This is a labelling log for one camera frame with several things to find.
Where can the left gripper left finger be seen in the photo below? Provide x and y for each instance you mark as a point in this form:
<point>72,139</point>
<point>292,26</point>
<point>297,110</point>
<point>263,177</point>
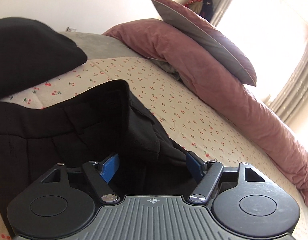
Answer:
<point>99,174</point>

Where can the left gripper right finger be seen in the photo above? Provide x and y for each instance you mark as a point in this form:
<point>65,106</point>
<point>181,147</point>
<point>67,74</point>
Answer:
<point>207,175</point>

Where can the black pants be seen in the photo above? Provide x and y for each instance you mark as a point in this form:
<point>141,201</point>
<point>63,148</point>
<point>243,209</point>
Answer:
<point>103,120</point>

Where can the cherry print bed sheet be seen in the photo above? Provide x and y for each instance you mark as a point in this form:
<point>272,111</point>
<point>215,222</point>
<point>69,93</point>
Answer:
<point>187,120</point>

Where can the pink duvet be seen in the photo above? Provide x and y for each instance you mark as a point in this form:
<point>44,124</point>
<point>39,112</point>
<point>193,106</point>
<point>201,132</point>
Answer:
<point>213,84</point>

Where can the pink grey pillow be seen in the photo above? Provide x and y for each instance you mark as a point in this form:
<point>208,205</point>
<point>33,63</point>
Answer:
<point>207,36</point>

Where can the black folded garment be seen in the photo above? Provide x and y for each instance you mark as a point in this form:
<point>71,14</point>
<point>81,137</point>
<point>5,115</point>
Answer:
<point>32,53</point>

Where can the beige curtain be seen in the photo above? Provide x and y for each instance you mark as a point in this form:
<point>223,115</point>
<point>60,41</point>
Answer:
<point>273,34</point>

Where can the hanging clothes in corner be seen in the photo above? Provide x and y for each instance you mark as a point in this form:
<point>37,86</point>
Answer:
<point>203,8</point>

